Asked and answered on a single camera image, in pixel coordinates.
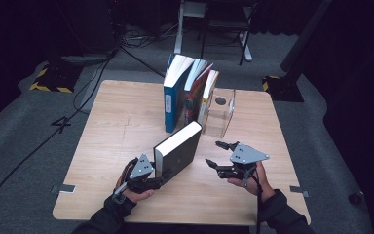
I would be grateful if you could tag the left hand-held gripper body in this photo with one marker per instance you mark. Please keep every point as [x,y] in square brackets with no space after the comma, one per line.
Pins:
[141,172]

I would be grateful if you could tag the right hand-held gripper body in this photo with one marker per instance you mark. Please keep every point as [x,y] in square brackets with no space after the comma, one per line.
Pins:
[245,159]

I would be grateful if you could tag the clear acrylic book rack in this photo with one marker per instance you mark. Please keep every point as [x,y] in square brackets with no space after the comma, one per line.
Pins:
[220,117]

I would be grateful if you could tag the black hardcover book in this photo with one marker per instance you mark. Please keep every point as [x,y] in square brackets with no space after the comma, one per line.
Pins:
[178,152]

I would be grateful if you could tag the yellow book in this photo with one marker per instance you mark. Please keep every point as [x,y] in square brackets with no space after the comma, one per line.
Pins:
[207,94]

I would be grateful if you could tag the red illustrated book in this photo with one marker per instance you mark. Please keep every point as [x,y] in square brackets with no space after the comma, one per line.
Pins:
[193,100]

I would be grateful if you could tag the blue book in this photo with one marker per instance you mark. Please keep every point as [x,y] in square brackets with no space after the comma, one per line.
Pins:
[173,104]

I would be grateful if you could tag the person's left hand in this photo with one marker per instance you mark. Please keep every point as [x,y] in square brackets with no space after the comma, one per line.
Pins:
[133,196]

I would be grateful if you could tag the person's right hand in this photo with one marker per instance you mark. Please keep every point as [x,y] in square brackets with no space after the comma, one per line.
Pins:
[261,185]

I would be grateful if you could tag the round table grommet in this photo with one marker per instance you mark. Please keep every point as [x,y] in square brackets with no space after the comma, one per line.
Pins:
[220,101]

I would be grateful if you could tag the grey tape strip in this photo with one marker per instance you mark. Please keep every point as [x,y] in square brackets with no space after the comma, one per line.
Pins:
[63,188]
[298,191]

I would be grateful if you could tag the black yellow striped stand base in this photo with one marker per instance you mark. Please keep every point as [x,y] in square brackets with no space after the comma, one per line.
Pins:
[282,89]
[55,78]

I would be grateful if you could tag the white desk leg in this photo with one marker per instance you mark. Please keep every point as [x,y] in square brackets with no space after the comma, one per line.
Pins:
[247,48]
[179,32]

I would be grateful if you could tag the black folding chair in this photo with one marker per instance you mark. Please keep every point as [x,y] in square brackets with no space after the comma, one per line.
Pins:
[227,22]

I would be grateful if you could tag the black slanted pole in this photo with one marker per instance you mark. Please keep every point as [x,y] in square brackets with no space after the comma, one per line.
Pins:
[305,35]

